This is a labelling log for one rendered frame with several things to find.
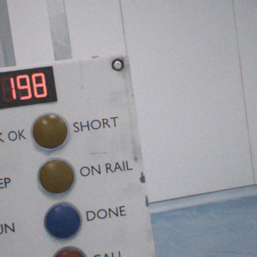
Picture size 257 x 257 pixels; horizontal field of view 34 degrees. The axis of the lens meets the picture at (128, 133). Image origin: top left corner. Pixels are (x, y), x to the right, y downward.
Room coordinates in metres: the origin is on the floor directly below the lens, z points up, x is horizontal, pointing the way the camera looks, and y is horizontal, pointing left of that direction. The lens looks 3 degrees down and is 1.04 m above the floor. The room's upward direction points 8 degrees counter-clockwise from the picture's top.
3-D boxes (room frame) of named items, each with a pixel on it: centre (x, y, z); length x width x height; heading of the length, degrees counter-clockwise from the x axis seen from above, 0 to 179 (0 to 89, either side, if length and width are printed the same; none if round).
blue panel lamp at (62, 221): (0.33, 0.06, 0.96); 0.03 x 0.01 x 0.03; 93
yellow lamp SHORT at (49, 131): (0.33, 0.06, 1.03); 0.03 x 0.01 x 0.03; 93
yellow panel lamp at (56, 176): (0.33, 0.06, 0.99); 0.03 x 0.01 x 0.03; 93
